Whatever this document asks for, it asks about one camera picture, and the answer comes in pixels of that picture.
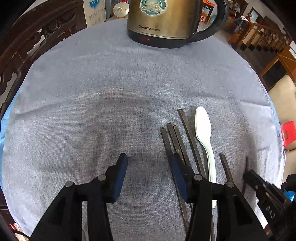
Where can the carved wooden sideboard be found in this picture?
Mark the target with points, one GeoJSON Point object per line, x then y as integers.
{"type": "Point", "coordinates": [33, 34]}

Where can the white plastic spoon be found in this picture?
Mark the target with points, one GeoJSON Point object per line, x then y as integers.
{"type": "Point", "coordinates": [203, 131]}

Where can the bronze electric kettle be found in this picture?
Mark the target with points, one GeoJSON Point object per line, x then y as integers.
{"type": "Point", "coordinates": [171, 24]}

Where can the small white electric fan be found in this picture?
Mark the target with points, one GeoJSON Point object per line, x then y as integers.
{"type": "Point", "coordinates": [120, 10]}

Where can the red plastic child chair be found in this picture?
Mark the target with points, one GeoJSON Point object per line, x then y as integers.
{"type": "Point", "coordinates": [288, 132]}

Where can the beige sofa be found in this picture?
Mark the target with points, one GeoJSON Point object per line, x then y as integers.
{"type": "Point", "coordinates": [283, 97]}

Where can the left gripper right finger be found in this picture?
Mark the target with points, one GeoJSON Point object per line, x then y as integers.
{"type": "Point", "coordinates": [236, 219]}

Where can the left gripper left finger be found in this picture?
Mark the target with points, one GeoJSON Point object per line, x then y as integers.
{"type": "Point", "coordinates": [63, 218]}

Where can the wooden stair railing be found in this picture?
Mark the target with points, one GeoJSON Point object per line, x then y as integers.
{"type": "Point", "coordinates": [251, 35]}

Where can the grey tablecloth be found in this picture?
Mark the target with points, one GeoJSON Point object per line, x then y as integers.
{"type": "Point", "coordinates": [98, 94]}

